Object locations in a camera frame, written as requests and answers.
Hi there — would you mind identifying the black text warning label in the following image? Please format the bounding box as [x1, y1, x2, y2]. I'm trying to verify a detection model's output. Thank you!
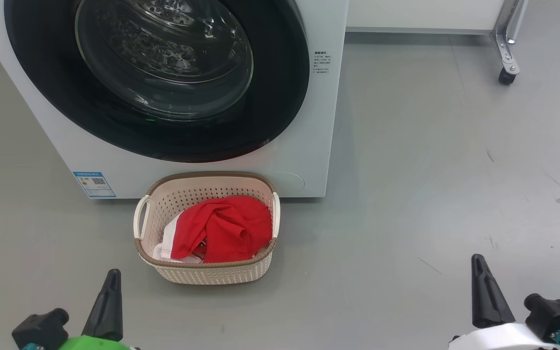
[314, 51, 332, 75]

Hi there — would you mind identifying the white furniture panel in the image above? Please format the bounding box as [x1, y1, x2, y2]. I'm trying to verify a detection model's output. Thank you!
[346, 0, 504, 35]

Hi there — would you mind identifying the cream perforated laundry basket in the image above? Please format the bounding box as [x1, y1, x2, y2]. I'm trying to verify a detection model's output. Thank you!
[133, 171, 281, 285]

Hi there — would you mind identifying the black glass washing machine door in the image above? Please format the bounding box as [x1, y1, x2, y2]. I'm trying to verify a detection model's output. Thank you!
[4, 0, 310, 163]

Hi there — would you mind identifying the plain red garment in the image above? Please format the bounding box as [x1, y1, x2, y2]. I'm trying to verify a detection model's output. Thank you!
[171, 196, 273, 263]

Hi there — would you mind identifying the white washing machine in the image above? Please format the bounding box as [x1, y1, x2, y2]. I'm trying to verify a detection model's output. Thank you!
[0, 0, 349, 200]

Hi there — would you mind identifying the blue energy label sticker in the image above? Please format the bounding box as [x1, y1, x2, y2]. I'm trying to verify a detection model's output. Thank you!
[72, 171, 116, 199]

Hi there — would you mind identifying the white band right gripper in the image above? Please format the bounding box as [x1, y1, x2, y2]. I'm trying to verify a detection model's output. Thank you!
[449, 254, 550, 350]

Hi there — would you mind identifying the red white lettered jersey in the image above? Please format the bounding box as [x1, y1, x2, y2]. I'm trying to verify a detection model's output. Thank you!
[153, 214, 203, 264]

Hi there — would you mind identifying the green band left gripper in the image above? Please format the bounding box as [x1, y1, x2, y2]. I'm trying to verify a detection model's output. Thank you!
[59, 269, 135, 350]

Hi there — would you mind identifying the metal cart leg with caster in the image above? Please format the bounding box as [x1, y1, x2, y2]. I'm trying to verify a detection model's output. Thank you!
[491, 0, 528, 86]

